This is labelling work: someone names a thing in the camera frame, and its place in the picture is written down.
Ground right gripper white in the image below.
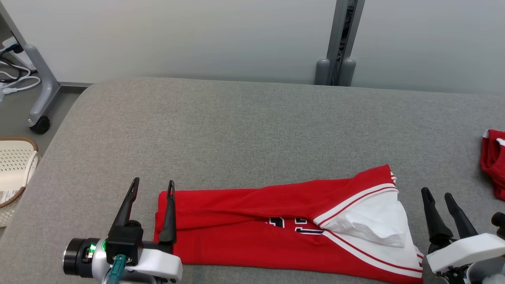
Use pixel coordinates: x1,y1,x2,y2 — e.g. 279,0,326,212
421,187,505,273

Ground cream laundry basket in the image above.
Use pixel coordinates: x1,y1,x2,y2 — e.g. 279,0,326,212
0,137,41,227

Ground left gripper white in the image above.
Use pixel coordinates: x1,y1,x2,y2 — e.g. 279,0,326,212
108,177,183,282

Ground grey metal post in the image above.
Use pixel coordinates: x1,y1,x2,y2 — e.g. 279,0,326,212
314,0,365,86

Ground red shorts white stripe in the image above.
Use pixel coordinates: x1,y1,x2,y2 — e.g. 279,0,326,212
481,129,505,201

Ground white floor cables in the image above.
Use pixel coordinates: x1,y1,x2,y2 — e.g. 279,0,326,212
0,37,41,95

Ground left arm cable teal plug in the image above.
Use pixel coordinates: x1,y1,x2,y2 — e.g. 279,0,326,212
107,254,127,284

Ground grey wheeled stand leg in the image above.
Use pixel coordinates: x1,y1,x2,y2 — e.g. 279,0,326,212
0,0,93,135

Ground red white basketball jersey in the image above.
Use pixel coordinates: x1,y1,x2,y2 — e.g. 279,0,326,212
154,164,425,284

